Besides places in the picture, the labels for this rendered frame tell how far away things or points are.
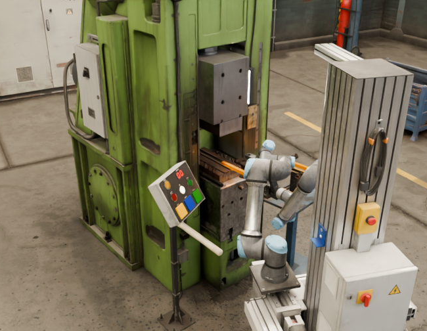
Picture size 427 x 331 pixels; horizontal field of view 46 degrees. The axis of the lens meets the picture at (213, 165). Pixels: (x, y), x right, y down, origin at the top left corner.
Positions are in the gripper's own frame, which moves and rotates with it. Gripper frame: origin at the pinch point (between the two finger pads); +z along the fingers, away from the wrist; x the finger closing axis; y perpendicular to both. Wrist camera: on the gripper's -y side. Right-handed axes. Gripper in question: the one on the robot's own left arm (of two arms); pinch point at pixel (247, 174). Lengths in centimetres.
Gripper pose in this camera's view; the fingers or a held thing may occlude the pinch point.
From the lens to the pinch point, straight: 339.8
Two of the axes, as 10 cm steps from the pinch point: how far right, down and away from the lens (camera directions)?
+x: 7.7, -2.8, 5.7
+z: -3.1, 6.1, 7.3
